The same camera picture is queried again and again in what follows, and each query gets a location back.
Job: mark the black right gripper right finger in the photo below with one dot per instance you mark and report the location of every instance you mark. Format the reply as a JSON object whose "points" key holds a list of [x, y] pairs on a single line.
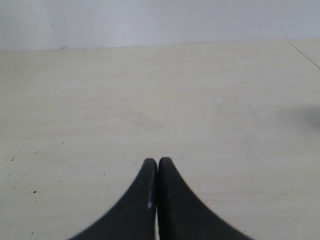
{"points": [[182, 215]]}

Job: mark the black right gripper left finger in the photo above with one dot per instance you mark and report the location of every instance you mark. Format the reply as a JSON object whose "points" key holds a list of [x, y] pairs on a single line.
{"points": [[133, 215]]}

